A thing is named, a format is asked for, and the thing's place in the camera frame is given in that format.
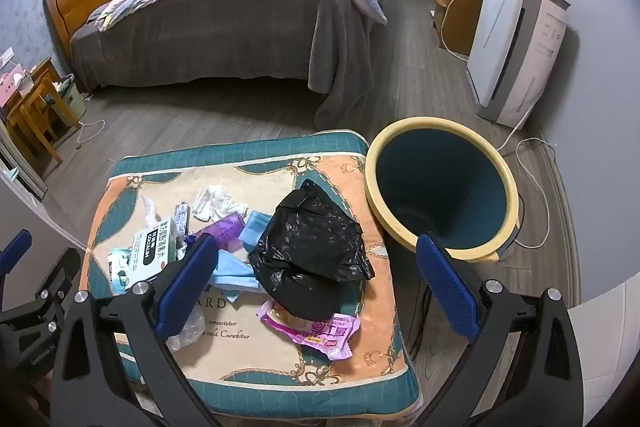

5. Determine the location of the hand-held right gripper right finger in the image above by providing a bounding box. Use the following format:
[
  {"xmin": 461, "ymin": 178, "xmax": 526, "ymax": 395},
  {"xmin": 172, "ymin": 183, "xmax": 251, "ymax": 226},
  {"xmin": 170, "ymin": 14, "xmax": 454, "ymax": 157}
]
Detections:
[{"xmin": 415, "ymin": 232, "xmax": 583, "ymax": 427}]

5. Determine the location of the blue bin with yellow rim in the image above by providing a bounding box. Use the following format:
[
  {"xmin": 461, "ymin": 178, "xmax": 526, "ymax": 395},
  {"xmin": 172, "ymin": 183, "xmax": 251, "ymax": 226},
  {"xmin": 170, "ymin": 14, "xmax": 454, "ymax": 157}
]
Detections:
[{"xmin": 364, "ymin": 117, "xmax": 522, "ymax": 288}]

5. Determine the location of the silver foil packet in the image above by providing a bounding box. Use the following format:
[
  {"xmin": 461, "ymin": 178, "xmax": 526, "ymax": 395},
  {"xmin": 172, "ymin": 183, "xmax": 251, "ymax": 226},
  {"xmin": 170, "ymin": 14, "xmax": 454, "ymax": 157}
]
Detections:
[{"xmin": 172, "ymin": 201, "xmax": 192, "ymax": 235}]

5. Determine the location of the wooden cabinet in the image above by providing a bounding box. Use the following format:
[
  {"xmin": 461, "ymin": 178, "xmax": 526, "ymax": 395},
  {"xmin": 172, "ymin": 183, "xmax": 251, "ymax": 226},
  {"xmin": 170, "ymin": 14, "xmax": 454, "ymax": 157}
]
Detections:
[{"xmin": 432, "ymin": 0, "xmax": 488, "ymax": 58}]

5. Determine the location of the white box with dark label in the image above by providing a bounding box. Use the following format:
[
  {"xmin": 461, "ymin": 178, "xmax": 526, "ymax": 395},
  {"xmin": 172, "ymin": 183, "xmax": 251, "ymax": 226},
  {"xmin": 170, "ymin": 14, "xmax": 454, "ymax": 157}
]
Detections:
[{"xmin": 123, "ymin": 216, "xmax": 182, "ymax": 293}]

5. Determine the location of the green waste basket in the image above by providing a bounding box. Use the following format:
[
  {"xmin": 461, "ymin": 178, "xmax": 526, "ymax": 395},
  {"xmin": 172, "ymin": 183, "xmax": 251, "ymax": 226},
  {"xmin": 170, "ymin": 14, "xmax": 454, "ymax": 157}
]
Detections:
[{"xmin": 50, "ymin": 73, "xmax": 87, "ymax": 128}]

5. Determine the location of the printed teal orange cushion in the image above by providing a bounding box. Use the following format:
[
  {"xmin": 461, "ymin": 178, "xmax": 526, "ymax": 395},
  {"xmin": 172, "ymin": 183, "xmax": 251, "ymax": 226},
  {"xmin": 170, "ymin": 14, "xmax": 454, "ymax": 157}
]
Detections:
[{"xmin": 80, "ymin": 129, "xmax": 426, "ymax": 418}]

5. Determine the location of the black plastic bag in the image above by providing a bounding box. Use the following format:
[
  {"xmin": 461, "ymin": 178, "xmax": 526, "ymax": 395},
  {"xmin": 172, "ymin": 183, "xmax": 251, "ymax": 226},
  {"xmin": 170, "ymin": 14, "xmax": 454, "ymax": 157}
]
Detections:
[{"xmin": 247, "ymin": 178, "xmax": 376, "ymax": 319}]

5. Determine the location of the wooden stool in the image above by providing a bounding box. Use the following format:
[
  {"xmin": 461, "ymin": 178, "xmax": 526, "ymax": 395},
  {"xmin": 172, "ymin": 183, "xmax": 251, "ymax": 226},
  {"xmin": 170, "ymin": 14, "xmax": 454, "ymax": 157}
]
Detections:
[{"xmin": 6, "ymin": 79, "xmax": 83, "ymax": 165}]

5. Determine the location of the thin white floor cable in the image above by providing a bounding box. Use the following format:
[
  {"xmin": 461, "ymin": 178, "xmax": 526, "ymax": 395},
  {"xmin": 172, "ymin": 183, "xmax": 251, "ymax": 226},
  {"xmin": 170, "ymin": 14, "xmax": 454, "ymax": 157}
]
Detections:
[{"xmin": 75, "ymin": 119, "xmax": 106, "ymax": 150}]

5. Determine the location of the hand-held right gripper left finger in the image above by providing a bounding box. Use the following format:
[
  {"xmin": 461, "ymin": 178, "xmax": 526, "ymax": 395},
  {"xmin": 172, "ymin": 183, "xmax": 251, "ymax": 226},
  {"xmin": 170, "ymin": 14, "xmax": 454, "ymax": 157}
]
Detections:
[{"xmin": 50, "ymin": 234, "xmax": 221, "ymax": 427}]

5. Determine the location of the white cabinet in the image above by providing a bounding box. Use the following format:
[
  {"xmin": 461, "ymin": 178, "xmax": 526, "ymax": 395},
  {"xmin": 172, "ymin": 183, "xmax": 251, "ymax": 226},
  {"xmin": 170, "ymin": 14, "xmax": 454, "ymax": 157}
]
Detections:
[{"xmin": 0, "ymin": 122, "xmax": 51, "ymax": 202}]

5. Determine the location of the pink box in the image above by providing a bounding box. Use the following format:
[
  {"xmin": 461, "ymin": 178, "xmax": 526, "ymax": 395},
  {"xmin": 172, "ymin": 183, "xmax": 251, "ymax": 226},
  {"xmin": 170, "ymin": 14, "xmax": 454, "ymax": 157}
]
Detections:
[{"xmin": 0, "ymin": 62, "xmax": 26, "ymax": 108}]

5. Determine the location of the wooden side table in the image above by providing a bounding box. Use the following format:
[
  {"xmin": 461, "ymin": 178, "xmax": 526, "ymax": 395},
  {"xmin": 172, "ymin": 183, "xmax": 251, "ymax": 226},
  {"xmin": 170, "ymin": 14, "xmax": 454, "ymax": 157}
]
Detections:
[{"xmin": 20, "ymin": 57, "xmax": 63, "ymax": 88}]

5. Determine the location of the blue face mask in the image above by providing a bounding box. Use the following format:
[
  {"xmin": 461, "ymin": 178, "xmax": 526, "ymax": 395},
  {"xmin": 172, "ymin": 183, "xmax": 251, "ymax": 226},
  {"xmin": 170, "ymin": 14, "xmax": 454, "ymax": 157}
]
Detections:
[
  {"xmin": 239, "ymin": 210, "xmax": 273, "ymax": 253},
  {"xmin": 207, "ymin": 252, "xmax": 268, "ymax": 295}
]

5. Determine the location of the white air purifier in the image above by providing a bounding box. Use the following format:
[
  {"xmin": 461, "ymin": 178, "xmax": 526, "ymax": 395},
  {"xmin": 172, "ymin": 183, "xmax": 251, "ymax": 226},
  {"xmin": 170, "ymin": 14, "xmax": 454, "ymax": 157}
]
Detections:
[{"xmin": 466, "ymin": 0, "xmax": 571, "ymax": 130}]

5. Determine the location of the bed with grey blanket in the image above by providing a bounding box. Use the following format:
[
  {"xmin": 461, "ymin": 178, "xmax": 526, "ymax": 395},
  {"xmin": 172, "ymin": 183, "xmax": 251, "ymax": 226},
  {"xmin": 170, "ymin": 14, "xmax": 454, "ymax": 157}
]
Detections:
[{"xmin": 69, "ymin": 0, "xmax": 391, "ymax": 132}]

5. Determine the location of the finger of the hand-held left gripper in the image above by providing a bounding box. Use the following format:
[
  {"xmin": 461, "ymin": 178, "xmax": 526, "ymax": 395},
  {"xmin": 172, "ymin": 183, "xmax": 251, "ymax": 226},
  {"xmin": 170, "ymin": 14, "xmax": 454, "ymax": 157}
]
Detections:
[
  {"xmin": 0, "ymin": 229, "xmax": 33, "ymax": 280},
  {"xmin": 30, "ymin": 251, "xmax": 82, "ymax": 324}
]

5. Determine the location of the clear plastic wrapper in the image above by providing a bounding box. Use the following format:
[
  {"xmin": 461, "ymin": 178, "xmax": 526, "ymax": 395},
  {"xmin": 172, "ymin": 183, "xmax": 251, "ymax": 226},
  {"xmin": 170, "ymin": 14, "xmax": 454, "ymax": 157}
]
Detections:
[{"xmin": 165, "ymin": 302, "xmax": 208, "ymax": 353}]

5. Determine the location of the purple packet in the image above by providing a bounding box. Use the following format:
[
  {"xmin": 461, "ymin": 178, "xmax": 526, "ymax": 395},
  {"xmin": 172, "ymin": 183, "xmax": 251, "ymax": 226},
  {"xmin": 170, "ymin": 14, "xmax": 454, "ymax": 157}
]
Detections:
[{"xmin": 187, "ymin": 213, "xmax": 246, "ymax": 255}]

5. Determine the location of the pink snack wrapper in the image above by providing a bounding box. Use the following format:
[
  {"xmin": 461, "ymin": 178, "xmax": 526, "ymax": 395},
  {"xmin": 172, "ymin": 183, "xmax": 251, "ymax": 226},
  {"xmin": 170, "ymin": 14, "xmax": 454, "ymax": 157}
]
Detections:
[{"xmin": 257, "ymin": 298, "xmax": 362, "ymax": 362}]

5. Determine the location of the white power cable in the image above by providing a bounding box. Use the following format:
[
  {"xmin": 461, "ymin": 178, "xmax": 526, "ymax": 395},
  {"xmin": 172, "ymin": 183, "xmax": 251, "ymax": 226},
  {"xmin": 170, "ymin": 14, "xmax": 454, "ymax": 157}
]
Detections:
[{"xmin": 495, "ymin": 124, "xmax": 558, "ymax": 253}]

